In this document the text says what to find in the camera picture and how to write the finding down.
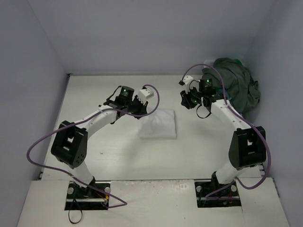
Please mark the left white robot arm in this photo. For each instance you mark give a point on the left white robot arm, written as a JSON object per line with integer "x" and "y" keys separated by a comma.
{"x": 70, "y": 145}

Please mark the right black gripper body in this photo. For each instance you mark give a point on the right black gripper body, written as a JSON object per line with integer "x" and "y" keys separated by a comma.
{"x": 188, "y": 100}

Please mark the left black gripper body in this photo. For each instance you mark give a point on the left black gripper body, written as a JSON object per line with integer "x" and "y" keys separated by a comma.
{"x": 138, "y": 107}

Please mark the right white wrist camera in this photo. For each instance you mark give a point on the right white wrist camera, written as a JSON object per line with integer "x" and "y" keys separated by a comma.
{"x": 186, "y": 82}

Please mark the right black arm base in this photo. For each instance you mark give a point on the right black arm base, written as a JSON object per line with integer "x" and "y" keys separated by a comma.
{"x": 212, "y": 194}

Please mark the white t shirt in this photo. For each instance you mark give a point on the white t shirt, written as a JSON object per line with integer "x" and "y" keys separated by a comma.
{"x": 160, "y": 125}

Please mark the grey green t shirt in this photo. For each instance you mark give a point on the grey green t shirt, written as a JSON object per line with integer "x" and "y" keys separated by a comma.
{"x": 238, "y": 81}

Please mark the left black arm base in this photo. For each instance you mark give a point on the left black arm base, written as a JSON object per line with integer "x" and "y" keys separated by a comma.
{"x": 78, "y": 198}

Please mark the white laundry basket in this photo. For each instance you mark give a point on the white laundry basket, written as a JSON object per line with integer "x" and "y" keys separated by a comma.
{"x": 208, "y": 62}

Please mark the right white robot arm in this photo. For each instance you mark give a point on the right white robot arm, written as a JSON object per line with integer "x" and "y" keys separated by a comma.
{"x": 246, "y": 148}

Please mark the blue t shirt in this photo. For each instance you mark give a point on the blue t shirt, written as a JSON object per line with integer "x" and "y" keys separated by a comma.
{"x": 220, "y": 91}

